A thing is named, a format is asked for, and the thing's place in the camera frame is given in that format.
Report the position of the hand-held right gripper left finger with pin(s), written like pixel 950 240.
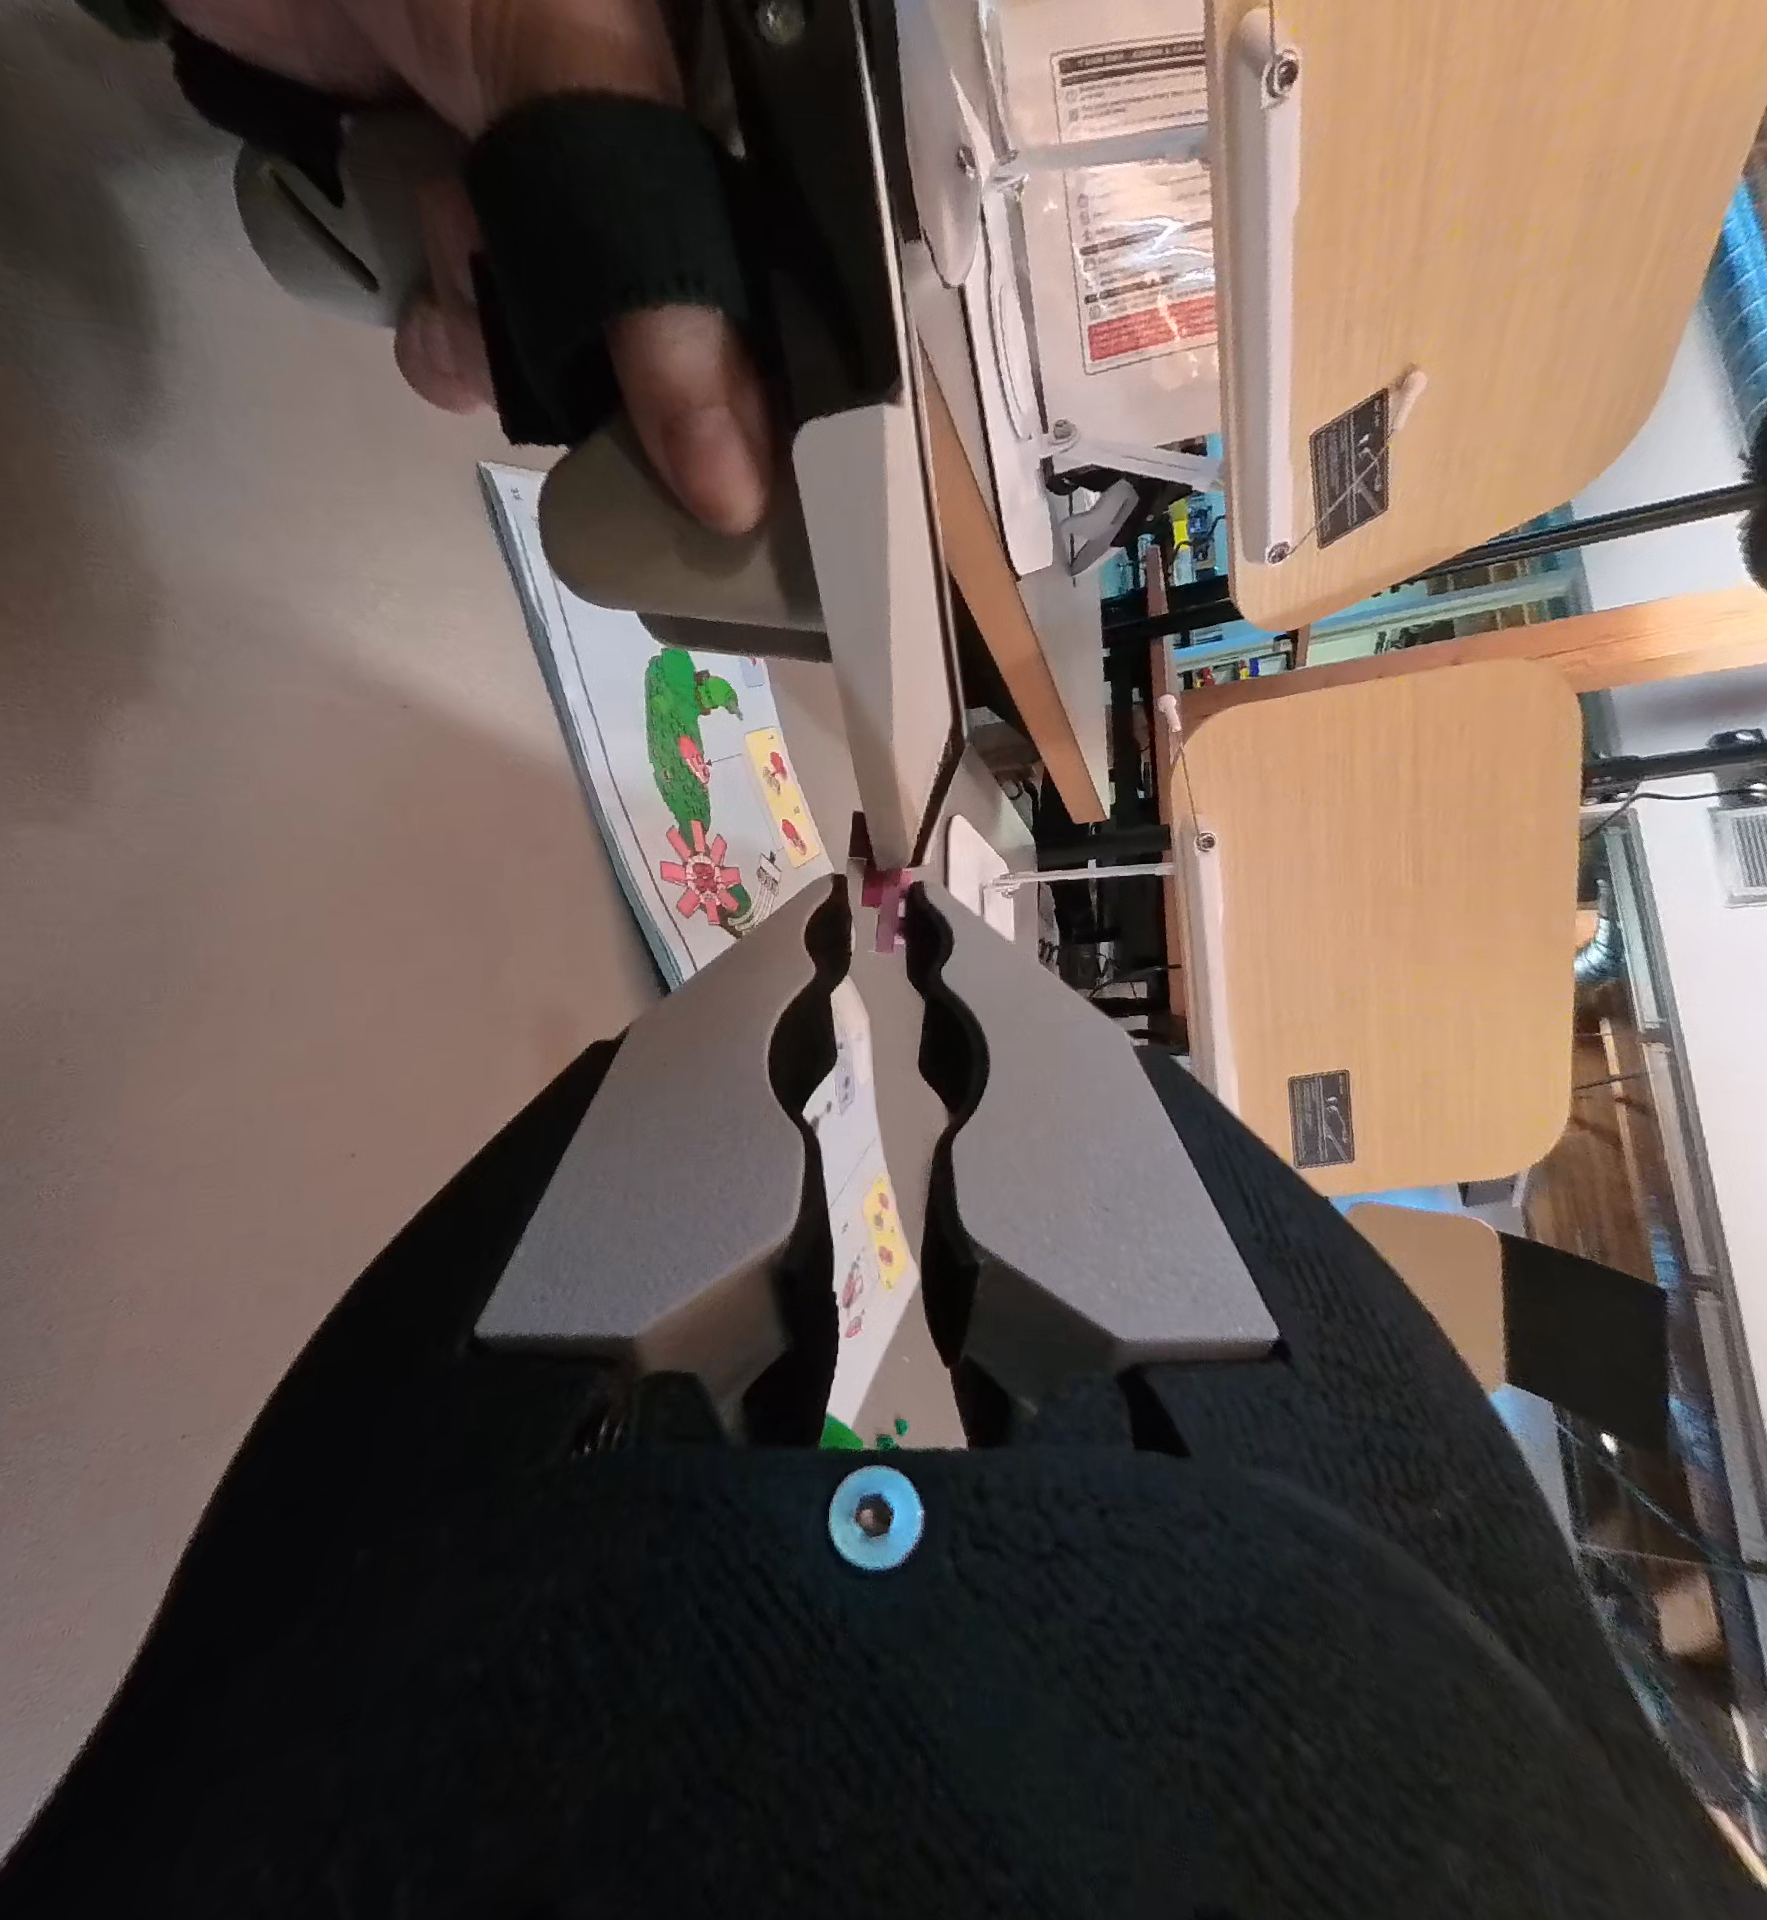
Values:
pixel 643 1185

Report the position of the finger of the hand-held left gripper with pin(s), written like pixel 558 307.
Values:
pixel 883 629

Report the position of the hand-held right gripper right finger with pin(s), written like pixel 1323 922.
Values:
pixel 1108 1200

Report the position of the pink lego piece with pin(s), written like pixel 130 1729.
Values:
pixel 883 909

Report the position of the lego instruction booklet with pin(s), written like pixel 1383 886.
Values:
pixel 614 706

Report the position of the green lego plant model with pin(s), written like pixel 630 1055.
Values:
pixel 842 1433

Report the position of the person's left hand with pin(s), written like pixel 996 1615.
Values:
pixel 524 53

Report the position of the wood edged desk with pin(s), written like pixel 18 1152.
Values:
pixel 1033 661

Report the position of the clear plastic bag printed label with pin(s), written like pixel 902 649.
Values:
pixel 1130 94
pixel 1147 269

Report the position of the wooden top book stand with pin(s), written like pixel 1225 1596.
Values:
pixel 1378 931

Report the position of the black panel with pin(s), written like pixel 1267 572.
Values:
pixel 1588 1337

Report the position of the upper wooden chair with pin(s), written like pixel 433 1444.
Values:
pixel 1498 300

